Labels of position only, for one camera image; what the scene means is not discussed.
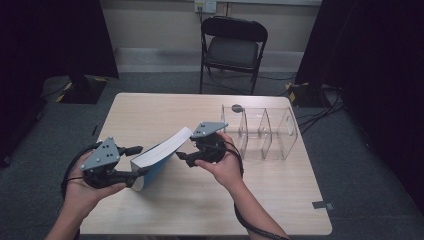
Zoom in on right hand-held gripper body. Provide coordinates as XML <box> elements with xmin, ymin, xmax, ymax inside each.
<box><xmin>190</xmin><ymin>121</ymin><xmax>230</xmax><ymax>164</ymax></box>

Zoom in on black folding chair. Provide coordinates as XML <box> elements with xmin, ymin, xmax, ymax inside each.
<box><xmin>199</xmin><ymin>15</ymin><xmax>269</xmax><ymax>96</ymax></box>

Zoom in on dark curtain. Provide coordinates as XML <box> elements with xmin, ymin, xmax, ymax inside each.
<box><xmin>294</xmin><ymin>0</ymin><xmax>424</xmax><ymax>214</ymax></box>
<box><xmin>0</xmin><ymin>0</ymin><xmax>120</xmax><ymax>163</ymax></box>

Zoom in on clear acrylic book rack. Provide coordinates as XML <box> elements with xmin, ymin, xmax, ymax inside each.
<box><xmin>220</xmin><ymin>104</ymin><xmax>299</xmax><ymax>161</ymax></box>

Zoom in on dark stand base yellow tape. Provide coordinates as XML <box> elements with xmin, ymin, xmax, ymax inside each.
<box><xmin>41</xmin><ymin>74</ymin><xmax>110</xmax><ymax>105</ymax></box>
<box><xmin>284</xmin><ymin>81</ymin><xmax>334</xmax><ymax>108</ymax></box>

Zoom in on white wall socket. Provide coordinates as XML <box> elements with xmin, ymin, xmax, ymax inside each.
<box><xmin>194</xmin><ymin>0</ymin><xmax>218</xmax><ymax>14</ymax></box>

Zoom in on grey tape strip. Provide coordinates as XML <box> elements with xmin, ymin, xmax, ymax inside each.
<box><xmin>312</xmin><ymin>200</ymin><xmax>335</xmax><ymax>210</ymax></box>

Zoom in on blue book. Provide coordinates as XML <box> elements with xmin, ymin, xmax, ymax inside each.
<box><xmin>129</xmin><ymin>126</ymin><xmax>194</xmax><ymax>193</ymax></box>

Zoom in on black floor cables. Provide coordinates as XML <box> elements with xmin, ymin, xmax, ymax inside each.
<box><xmin>295</xmin><ymin>85</ymin><xmax>346</xmax><ymax>135</ymax></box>

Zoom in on person's left hand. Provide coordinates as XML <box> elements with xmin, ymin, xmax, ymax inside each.
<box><xmin>62</xmin><ymin>151</ymin><xmax>128</xmax><ymax>214</ymax></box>

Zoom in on person's right hand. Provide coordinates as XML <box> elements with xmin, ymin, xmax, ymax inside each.
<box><xmin>194</xmin><ymin>131</ymin><xmax>247</xmax><ymax>196</ymax></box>

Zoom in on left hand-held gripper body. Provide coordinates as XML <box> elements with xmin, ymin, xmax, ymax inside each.
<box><xmin>80</xmin><ymin>135</ymin><xmax>136</xmax><ymax>190</ymax></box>

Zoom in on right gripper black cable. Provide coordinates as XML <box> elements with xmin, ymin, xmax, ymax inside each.
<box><xmin>222</xmin><ymin>139</ymin><xmax>292</xmax><ymax>240</ymax></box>

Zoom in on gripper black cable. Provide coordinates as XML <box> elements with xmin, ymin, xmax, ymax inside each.
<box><xmin>222</xmin><ymin>139</ymin><xmax>292</xmax><ymax>240</ymax></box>
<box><xmin>60</xmin><ymin>141</ymin><xmax>103</xmax><ymax>202</ymax></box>

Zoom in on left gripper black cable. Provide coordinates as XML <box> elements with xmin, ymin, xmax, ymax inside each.
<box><xmin>60</xmin><ymin>141</ymin><xmax>103</xmax><ymax>202</ymax></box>

